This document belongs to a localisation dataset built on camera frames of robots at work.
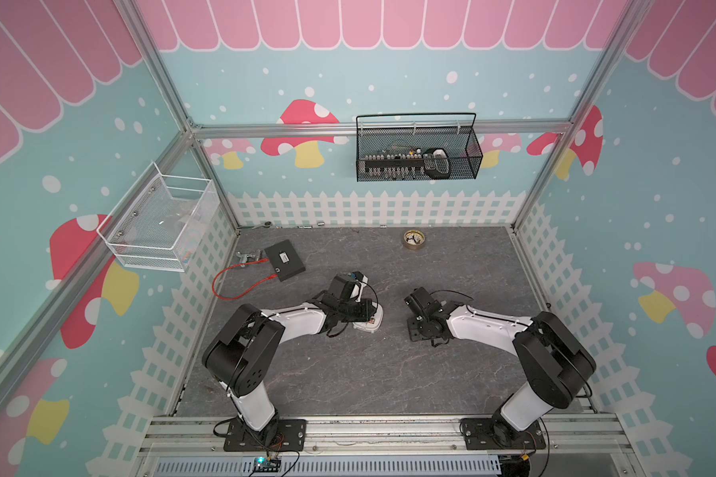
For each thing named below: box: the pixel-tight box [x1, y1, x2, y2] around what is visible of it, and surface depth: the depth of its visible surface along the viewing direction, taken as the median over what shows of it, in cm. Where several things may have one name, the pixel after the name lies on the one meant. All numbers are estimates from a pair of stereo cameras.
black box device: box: [264, 239, 307, 283], surface depth 111 cm
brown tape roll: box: [402, 229, 426, 251], surface depth 118 cm
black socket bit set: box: [358, 153, 425, 179], surface depth 91 cm
